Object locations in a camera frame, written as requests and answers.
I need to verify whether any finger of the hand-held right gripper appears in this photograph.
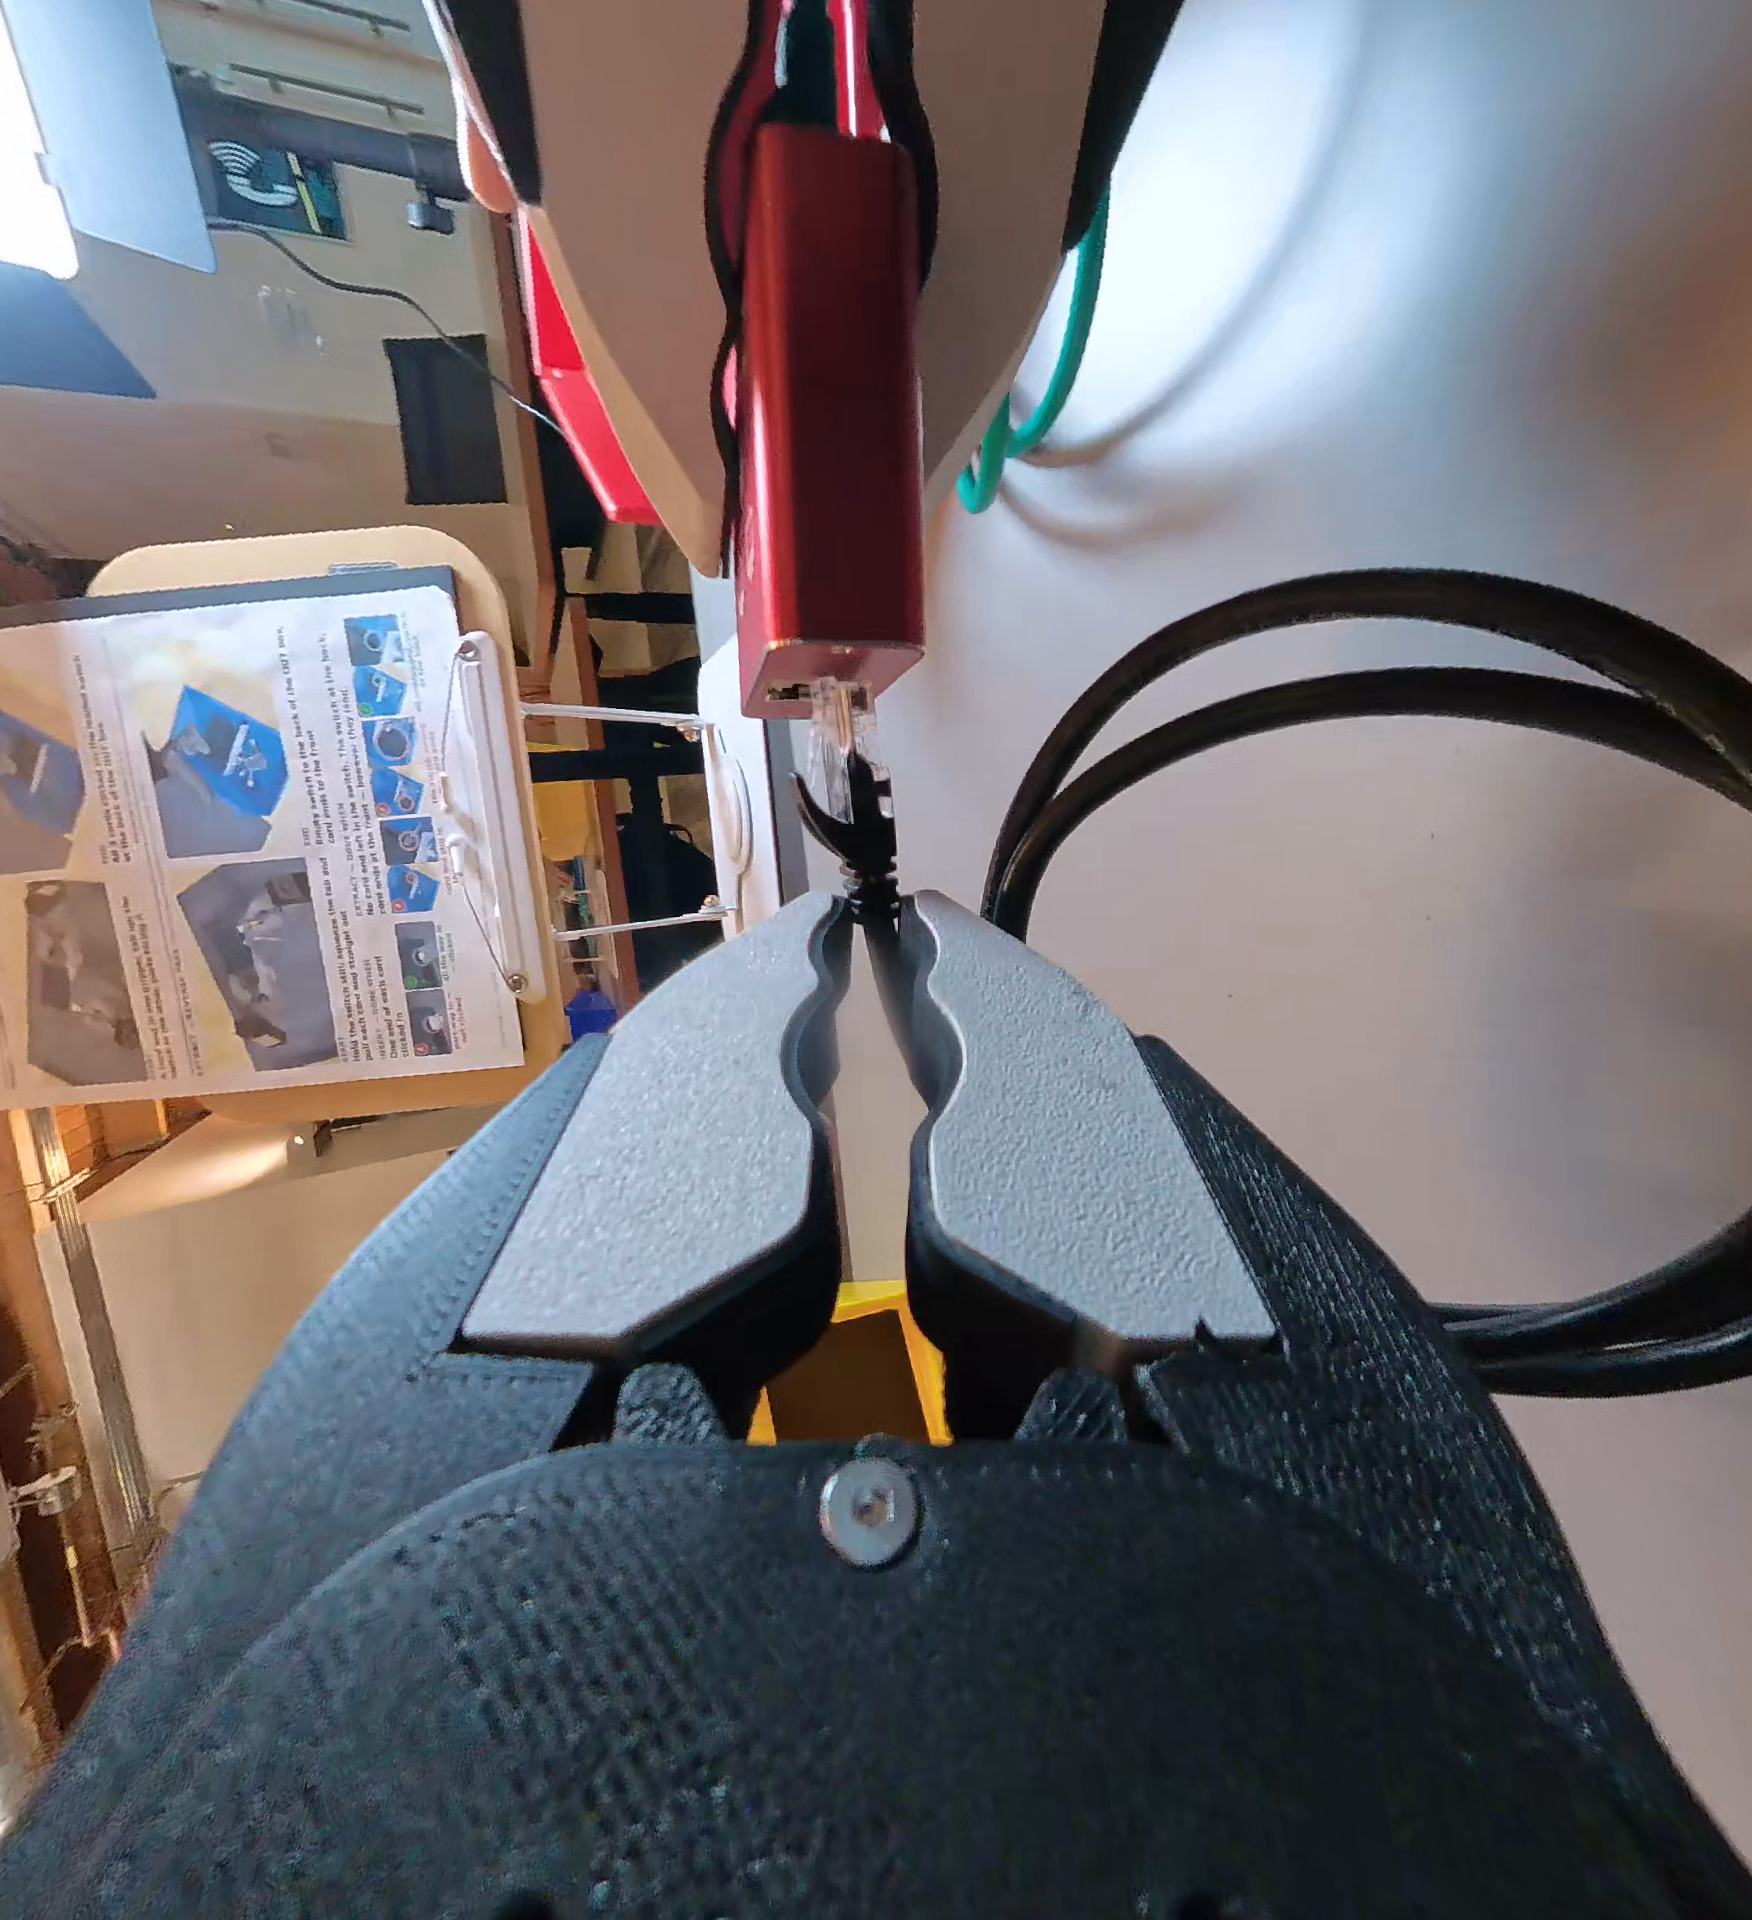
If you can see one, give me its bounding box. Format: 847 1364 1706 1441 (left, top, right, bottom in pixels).
897 0 1106 515
522 0 744 578

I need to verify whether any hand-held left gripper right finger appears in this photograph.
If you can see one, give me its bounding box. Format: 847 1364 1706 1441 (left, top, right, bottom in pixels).
904 890 1280 1397

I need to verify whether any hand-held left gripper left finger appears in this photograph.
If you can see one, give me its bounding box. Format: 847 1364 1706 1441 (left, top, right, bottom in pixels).
459 891 840 1404

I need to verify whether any red plastic bin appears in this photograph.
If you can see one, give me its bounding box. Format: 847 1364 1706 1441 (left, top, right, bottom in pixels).
515 209 667 527

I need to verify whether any green ethernet cable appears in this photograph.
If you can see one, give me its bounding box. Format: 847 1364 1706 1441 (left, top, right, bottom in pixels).
957 179 1118 519

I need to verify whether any red ethernet cable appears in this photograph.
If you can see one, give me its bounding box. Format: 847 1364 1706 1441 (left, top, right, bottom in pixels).
773 0 892 143

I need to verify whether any red ethernet adapter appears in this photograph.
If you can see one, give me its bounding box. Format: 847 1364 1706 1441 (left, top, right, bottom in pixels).
734 123 925 723

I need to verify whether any yellow plastic bin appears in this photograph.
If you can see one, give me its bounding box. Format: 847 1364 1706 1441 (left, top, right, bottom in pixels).
747 1279 954 1448

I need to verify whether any black cable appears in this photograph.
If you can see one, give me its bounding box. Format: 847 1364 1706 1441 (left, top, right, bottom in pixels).
789 570 1752 1404

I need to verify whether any wall poster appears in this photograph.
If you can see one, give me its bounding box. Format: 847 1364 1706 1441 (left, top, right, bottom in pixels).
202 135 353 242

